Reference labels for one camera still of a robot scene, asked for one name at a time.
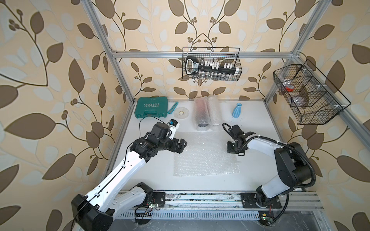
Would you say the light blue ribbed vase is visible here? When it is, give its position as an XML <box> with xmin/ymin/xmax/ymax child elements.
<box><xmin>232</xmin><ymin>103</ymin><xmax>242</xmax><ymax>118</ymax></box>

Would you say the clear bubble wrap sheet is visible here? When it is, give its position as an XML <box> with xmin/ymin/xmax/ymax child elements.
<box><xmin>173</xmin><ymin>131</ymin><xmax>240</xmax><ymax>177</ymax></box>

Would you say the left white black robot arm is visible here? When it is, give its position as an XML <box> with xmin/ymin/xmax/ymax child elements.
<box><xmin>71</xmin><ymin>119</ymin><xmax>187</xmax><ymax>231</ymax></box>

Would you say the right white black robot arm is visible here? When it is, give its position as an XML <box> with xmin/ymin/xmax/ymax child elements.
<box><xmin>222</xmin><ymin>123</ymin><xmax>316</xmax><ymax>208</ymax></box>

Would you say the bubble wrapped dark cylinder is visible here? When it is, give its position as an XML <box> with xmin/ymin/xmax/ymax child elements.
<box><xmin>194</xmin><ymin>97</ymin><xmax>211</xmax><ymax>131</ymax></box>

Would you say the bubble wrapped clear cylinder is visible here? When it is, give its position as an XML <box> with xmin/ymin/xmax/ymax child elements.
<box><xmin>208</xmin><ymin>95</ymin><xmax>222</xmax><ymax>126</ymax></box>

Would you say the silver compact disc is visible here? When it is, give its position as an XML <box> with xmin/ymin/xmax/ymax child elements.
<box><xmin>173</xmin><ymin>107</ymin><xmax>190</xmax><ymax>119</ymax></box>

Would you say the green plastic tool case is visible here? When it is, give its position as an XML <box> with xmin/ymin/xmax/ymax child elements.
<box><xmin>135</xmin><ymin>96</ymin><xmax>168</xmax><ymax>118</ymax></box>

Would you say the red item in basket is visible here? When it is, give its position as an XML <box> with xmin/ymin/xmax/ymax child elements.
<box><xmin>282</xmin><ymin>80</ymin><xmax>295</xmax><ymax>92</ymax></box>

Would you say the black socket bit holder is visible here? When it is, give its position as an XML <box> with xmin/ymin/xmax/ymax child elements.
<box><xmin>184</xmin><ymin>56</ymin><xmax>242</xmax><ymax>75</ymax></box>

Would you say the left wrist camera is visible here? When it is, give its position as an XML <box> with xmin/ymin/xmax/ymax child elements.
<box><xmin>167</xmin><ymin>119</ymin><xmax>179</xmax><ymax>140</ymax></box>

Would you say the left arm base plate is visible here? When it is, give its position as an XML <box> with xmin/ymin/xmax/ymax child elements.
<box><xmin>135</xmin><ymin>192</ymin><xmax>166</xmax><ymax>208</ymax></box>

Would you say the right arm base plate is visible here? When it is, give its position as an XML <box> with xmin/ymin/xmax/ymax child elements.
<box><xmin>240</xmin><ymin>193</ymin><xmax>282</xmax><ymax>209</ymax></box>

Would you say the aluminium front rail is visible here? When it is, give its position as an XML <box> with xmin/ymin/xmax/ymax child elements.
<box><xmin>115</xmin><ymin>190</ymin><xmax>324</xmax><ymax>220</ymax></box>

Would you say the back black wire basket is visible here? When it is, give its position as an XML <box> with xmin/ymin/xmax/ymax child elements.
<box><xmin>182</xmin><ymin>46</ymin><xmax>242</xmax><ymax>81</ymax></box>

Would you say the black wire basket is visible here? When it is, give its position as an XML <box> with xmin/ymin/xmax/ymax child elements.
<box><xmin>274</xmin><ymin>59</ymin><xmax>351</xmax><ymax>125</ymax></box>
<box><xmin>182</xmin><ymin>46</ymin><xmax>242</xmax><ymax>81</ymax></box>

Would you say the right black wire basket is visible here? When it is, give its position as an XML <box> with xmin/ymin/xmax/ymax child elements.
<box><xmin>274</xmin><ymin>59</ymin><xmax>351</xmax><ymax>125</ymax></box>

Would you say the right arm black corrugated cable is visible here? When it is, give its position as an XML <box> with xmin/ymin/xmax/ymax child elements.
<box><xmin>222</xmin><ymin>123</ymin><xmax>316</xmax><ymax>226</ymax></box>

